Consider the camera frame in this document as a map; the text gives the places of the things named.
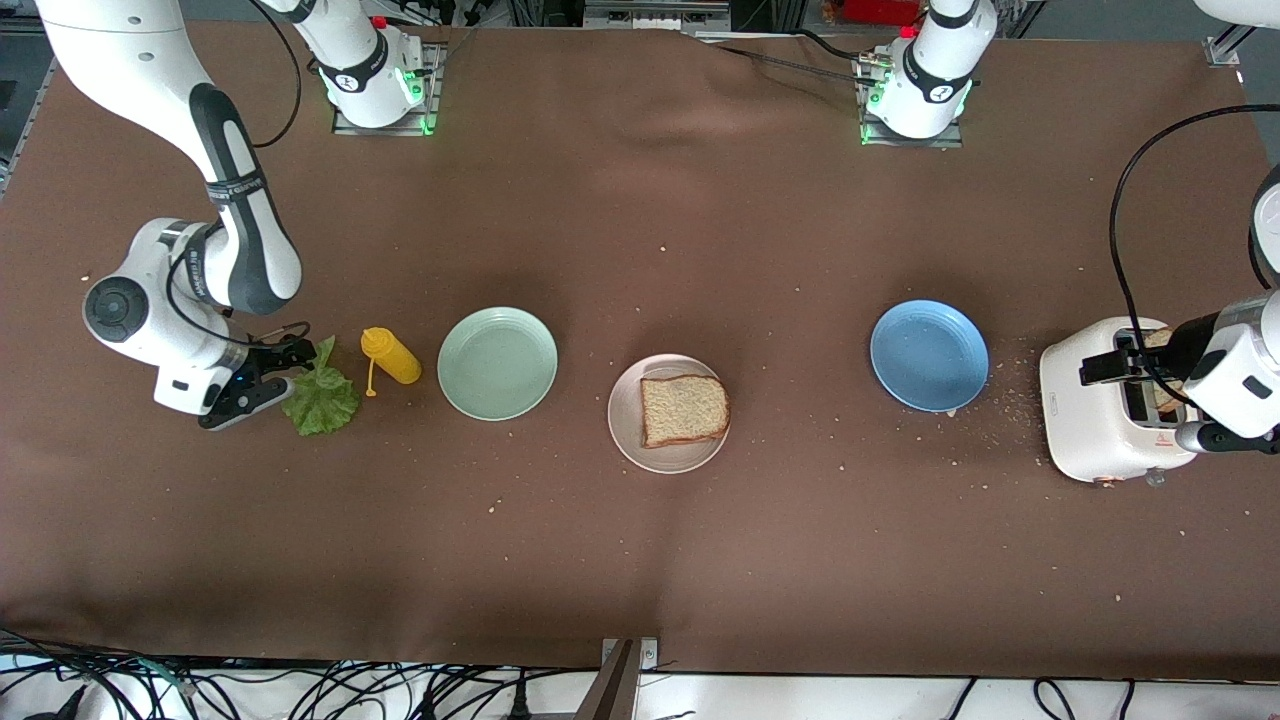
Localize brown bread slice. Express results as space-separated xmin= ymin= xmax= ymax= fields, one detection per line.
xmin=1143 ymin=328 xmax=1187 ymax=413
xmin=640 ymin=374 xmax=731 ymax=450

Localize green lettuce leaf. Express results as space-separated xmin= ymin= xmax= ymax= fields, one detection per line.
xmin=281 ymin=336 xmax=362 ymax=437

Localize yellow mustard squeeze bottle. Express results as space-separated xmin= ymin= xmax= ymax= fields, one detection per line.
xmin=360 ymin=326 xmax=424 ymax=399

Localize blue plate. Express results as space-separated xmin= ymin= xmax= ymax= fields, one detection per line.
xmin=869 ymin=299 xmax=990 ymax=413

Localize pale green plate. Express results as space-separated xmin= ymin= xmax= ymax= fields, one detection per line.
xmin=437 ymin=306 xmax=559 ymax=422

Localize beige plate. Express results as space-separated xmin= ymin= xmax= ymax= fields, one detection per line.
xmin=607 ymin=353 xmax=732 ymax=475

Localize white toaster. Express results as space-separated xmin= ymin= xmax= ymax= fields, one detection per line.
xmin=1039 ymin=316 xmax=1202 ymax=488

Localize brown tablecloth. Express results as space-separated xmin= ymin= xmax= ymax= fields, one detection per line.
xmin=0 ymin=18 xmax=1280 ymax=683

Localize red box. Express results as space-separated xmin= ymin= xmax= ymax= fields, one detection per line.
xmin=825 ymin=0 xmax=926 ymax=26

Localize grey metal device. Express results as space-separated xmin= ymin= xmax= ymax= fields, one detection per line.
xmin=583 ymin=0 xmax=733 ymax=33

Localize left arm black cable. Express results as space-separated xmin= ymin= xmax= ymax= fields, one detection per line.
xmin=1110 ymin=105 xmax=1280 ymax=406

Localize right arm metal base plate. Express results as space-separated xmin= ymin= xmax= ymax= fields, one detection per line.
xmin=332 ymin=40 xmax=442 ymax=138

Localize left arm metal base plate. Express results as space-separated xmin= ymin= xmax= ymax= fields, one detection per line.
xmin=857 ymin=48 xmax=966 ymax=151

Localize aluminium frame profile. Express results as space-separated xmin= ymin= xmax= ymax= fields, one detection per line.
xmin=0 ymin=55 xmax=66 ymax=196
xmin=1205 ymin=22 xmax=1259 ymax=69

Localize tangle of black floor cables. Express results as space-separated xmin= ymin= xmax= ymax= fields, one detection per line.
xmin=0 ymin=628 xmax=601 ymax=720

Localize black base power cables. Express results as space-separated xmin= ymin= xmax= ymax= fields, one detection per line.
xmin=700 ymin=28 xmax=876 ymax=89

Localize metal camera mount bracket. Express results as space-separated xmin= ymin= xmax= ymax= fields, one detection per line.
xmin=575 ymin=637 xmax=661 ymax=720

